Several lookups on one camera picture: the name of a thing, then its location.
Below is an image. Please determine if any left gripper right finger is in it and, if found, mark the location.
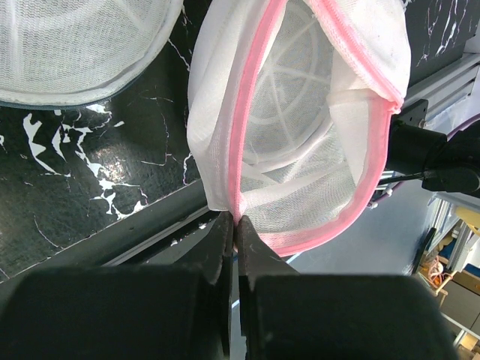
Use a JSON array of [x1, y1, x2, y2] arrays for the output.
[[235, 217, 458, 359]]

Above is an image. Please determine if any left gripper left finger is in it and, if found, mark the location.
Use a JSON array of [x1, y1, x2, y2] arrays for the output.
[[1, 212, 234, 359]]

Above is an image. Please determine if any pink-trimmed mesh laundry bag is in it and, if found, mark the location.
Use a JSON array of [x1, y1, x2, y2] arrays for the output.
[[187, 1, 411, 257]]

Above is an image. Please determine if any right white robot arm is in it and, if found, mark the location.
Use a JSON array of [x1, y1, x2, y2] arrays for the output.
[[378, 99, 479, 198]]

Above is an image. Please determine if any grey-trimmed mesh laundry bag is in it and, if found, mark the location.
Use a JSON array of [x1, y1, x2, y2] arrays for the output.
[[1, 1, 183, 107]]

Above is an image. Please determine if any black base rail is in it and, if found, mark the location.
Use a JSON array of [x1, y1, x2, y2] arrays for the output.
[[1, 180, 218, 296]]

